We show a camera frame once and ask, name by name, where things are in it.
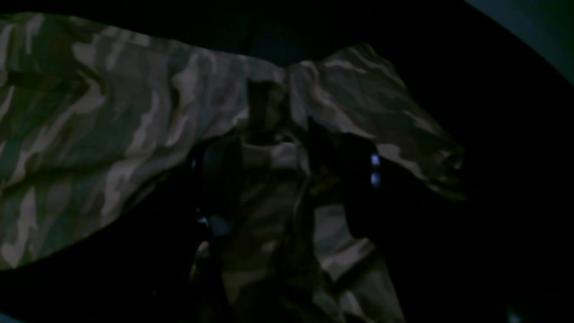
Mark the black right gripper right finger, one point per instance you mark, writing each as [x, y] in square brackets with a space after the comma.
[451, 261]

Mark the camouflage t-shirt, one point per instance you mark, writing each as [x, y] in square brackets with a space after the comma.
[94, 117]

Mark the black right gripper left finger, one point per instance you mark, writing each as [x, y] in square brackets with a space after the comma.
[137, 269]

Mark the black table cloth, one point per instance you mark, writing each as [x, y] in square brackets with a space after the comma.
[511, 111]

